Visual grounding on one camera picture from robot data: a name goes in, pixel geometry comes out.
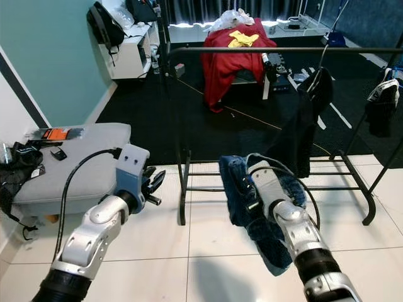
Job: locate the blue denim shorts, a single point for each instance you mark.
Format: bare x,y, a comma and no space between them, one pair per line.
239,201

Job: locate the black garment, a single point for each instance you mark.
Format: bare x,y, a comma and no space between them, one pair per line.
299,126

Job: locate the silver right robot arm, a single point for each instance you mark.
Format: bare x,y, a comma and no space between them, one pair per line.
308,245

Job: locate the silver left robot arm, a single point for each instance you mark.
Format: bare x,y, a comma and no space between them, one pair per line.
88,245

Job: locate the black shoulder bag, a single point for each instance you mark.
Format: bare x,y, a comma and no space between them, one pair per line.
141,9

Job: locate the grey upholstered bench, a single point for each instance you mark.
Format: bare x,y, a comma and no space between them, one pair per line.
75,170

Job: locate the small black key fob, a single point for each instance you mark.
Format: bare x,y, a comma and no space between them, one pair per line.
58,153

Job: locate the orange black tool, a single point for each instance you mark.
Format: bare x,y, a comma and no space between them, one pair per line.
60,133

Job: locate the small grey box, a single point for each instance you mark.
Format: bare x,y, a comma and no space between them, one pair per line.
179,67

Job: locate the white shelf unit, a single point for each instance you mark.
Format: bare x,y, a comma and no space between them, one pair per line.
132,56

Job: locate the black box device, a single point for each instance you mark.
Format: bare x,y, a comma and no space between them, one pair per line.
274,63

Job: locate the black metal clothes rack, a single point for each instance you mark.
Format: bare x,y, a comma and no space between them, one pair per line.
289,49

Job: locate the black shorts white waistband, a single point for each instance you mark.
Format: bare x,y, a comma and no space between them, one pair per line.
384,107

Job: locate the black backpack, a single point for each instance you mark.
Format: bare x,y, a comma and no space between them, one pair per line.
104,25

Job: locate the white plastic bag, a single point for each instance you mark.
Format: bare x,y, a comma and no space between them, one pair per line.
124,19
236,19

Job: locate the yellow cloth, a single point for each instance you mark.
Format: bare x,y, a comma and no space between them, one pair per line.
244,39

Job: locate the dark window curtain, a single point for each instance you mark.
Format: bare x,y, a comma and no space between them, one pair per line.
201,9

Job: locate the blue dustpan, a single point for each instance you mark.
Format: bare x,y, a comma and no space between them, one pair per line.
335,39

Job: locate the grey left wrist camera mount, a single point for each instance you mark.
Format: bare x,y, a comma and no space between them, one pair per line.
129,173

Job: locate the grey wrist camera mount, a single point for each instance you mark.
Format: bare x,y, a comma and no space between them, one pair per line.
129,173
271,182

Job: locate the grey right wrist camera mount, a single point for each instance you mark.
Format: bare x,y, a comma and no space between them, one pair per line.
271,182

